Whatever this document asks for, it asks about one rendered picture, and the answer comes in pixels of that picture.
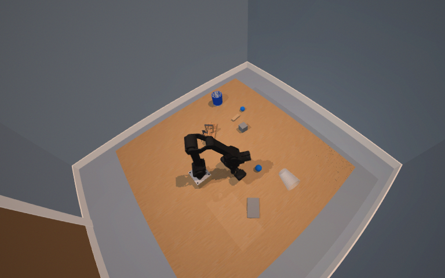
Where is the blue mug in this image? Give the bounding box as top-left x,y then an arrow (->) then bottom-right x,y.
211,91 -> 223,106

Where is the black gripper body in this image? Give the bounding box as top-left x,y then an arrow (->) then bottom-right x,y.
220,156 -> 246,181

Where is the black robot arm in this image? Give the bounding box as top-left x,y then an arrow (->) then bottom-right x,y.
184,133 -> 251,180

